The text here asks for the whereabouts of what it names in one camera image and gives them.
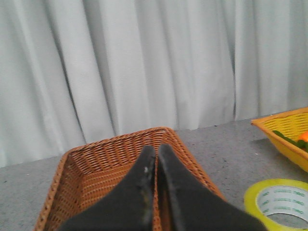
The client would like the white pleated curtain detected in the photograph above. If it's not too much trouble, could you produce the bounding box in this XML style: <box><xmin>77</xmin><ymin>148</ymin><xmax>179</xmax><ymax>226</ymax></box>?
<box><xmin>0</xmin><ymin>0</ymin><xmax>308</xmax><ymax>167</ymax></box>

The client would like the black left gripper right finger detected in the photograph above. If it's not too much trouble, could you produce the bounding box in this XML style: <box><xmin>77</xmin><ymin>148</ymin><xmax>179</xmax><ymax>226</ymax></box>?
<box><xmin>157</xmin><ymin>144</ymin><xmax>266</xmax><ymax>231</ymax></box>

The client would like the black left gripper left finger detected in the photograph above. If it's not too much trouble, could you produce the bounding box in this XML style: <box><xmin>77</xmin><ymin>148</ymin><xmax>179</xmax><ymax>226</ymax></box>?
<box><xmin>59</xmin><ymin>146</ymin><xmax>155</xmax><ymax>231</ymax></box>

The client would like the orange toy carrot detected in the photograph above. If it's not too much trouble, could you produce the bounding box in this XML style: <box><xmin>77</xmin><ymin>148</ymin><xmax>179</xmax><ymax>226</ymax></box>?
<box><xmin>272</xmin><ymin>130</ymin><xmax>308</xmax><ymax>152</ymax></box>

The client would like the yellow woven basket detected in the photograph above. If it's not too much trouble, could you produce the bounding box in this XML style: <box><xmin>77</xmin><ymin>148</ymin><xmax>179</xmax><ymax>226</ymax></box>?
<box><xmin>251</xmin><ymin>107</ymin><xmax>308</xmax><ymax>171</ymax></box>

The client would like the brown wicker basket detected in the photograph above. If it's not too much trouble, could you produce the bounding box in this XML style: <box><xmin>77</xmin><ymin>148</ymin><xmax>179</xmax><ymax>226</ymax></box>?
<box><xmin>34</xmin><ymin>127</ymin><xmax>224</xmax><ymax>231</ymax></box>

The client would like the yellow-green tape roll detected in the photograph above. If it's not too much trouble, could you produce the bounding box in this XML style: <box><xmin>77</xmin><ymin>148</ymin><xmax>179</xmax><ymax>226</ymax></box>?
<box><xmin>244</xmin><ymin>179</ymin><xmax>308</xmax><ymax>231</ymax></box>

